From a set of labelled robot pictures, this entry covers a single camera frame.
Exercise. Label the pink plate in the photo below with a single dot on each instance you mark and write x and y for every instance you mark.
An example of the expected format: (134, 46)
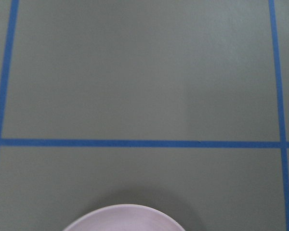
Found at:
(125, 217)

